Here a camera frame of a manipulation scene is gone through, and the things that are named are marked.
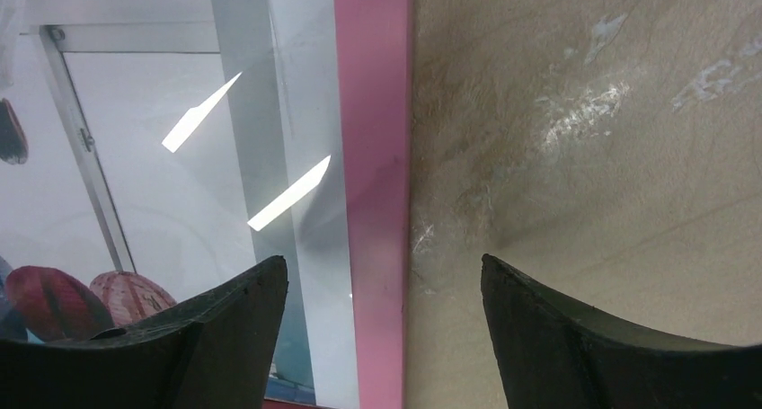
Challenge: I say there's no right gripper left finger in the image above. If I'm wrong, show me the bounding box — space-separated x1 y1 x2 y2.
1 256 288 408

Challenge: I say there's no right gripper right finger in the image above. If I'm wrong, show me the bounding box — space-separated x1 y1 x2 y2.
481 254 761 408

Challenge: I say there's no printed photo with balls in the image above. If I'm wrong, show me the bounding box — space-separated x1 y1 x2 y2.
0 0 361 409

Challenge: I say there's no pink picture frame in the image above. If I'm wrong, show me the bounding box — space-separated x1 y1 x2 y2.
268 0 412 408

